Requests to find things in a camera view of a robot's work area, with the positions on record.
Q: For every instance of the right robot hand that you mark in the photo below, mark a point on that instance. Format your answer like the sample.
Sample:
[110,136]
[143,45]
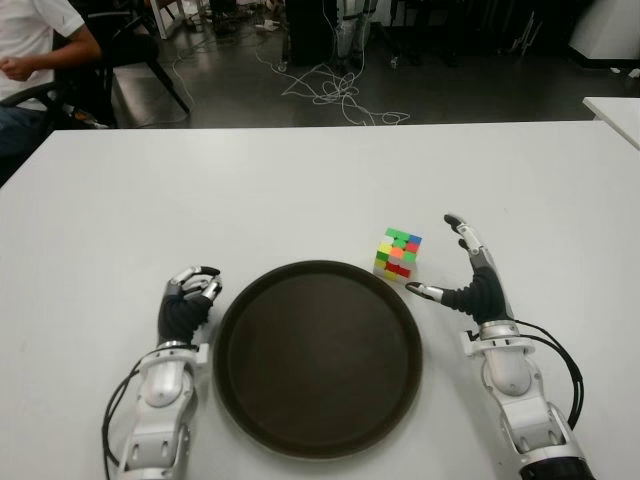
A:
[485,295]

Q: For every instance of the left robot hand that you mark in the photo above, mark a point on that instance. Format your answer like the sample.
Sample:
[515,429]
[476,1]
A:
[180,317]

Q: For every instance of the multicoloured Rubik's cube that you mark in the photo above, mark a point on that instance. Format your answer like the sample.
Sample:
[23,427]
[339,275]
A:
[397,255]

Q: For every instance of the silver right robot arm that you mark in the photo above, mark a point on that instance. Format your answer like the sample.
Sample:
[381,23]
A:
[520,395]

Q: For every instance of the dark brown round plate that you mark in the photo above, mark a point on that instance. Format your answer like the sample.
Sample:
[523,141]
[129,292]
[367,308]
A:
[320,360]

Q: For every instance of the white neighbouring table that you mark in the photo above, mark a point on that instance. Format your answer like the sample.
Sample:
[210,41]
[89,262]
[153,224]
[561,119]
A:
[617,115]

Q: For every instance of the black chair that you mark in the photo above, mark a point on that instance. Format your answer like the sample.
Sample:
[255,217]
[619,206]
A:
[130,45]

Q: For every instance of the black cabinet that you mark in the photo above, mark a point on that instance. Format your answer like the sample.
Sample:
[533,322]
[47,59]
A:
[307,30]

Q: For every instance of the seated person white shirt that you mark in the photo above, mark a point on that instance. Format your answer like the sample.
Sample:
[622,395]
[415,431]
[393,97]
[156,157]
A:
[30,35]

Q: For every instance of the white pedestal cabinet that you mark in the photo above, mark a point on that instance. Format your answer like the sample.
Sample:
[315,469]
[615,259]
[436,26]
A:
[607,30]

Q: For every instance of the white metal frame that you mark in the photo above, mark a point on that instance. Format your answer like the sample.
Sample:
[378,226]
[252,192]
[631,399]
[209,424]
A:
[165,20]

